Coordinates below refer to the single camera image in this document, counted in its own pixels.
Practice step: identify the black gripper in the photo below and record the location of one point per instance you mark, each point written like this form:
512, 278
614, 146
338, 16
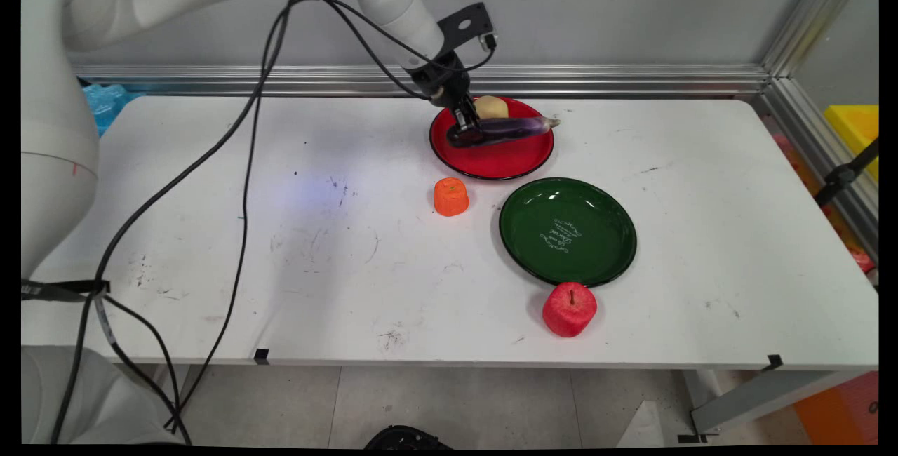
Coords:
442, 77

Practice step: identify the purple eggplant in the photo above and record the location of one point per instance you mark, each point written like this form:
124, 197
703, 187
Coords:
515, 130

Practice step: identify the yellow potato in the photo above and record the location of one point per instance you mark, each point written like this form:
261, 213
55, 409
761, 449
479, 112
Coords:
494, 107

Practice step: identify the red plate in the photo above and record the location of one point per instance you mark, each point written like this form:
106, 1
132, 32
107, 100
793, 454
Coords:
501, 158

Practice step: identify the orange carrot piece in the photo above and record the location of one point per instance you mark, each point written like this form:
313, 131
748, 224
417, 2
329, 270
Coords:
451, 196

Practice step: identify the dark green plate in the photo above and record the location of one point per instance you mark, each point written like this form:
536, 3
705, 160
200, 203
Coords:
568, 231

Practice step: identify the red apple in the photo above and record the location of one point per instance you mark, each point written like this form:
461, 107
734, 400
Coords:
569, 309

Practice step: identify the black tape marker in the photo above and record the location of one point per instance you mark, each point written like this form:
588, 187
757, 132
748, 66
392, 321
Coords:
261, 356
774, 361

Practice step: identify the black round object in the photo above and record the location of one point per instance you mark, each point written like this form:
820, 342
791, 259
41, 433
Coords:
407, 438

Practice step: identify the blue bubble wrap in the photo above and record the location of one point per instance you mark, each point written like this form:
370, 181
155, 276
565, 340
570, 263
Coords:
105, 102

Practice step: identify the black stand pole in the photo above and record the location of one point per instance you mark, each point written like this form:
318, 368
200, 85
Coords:
842, 175

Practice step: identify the yellow plastic box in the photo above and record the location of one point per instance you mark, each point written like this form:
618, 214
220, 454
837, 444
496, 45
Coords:
856, 133

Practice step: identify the grey table leg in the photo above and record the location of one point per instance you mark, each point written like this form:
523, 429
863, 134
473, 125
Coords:
758, 400

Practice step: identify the orange box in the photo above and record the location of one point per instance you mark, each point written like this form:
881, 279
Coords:
842, 414

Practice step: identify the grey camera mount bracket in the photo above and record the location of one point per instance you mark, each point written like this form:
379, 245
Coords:
464, 23

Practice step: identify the long aluminium frame rail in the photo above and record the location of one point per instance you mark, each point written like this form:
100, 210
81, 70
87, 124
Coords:
631, 81

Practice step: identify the angled aluminium frame rail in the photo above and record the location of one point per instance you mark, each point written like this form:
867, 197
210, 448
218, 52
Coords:
814, 28

